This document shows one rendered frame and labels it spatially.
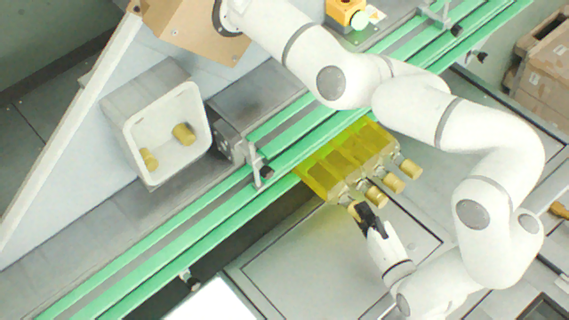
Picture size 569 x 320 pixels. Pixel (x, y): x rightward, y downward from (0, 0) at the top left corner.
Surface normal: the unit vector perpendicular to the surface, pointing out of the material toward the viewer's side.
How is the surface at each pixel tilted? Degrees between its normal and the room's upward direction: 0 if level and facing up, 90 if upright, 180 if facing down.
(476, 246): 81
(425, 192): 91
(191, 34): 5
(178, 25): 5
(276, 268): 90
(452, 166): 91
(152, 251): 90
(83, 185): 0
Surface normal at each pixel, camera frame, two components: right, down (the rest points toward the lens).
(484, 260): -0.58, 0.55
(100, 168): 0.65, 0.60
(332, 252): -0.06, -0.57
